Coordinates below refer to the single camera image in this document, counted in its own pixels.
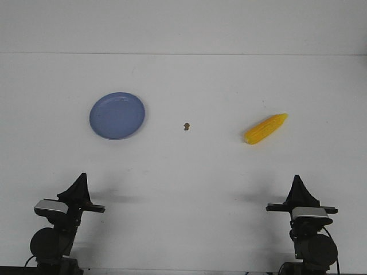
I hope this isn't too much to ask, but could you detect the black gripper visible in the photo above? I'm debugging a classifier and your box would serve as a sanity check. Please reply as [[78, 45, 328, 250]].
[[57, 172, 106, 226], [266, 175, 338, 214]]

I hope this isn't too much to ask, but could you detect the yellow corn cob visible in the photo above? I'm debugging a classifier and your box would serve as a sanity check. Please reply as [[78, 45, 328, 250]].
[[244, 113, 288, 145]]

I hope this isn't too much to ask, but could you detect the blue round plate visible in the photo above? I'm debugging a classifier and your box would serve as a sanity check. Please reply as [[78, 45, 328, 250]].
[[89, 92, 146, 140]]

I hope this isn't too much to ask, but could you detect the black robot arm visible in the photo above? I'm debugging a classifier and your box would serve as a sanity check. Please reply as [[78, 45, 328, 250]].
[[266, 175, 339, 274], [30, 172, 106, 274]]

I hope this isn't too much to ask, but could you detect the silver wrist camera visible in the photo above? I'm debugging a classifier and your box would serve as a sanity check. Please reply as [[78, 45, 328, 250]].
[[34, 199, 68, 215], [291, 206, 329, 220]]

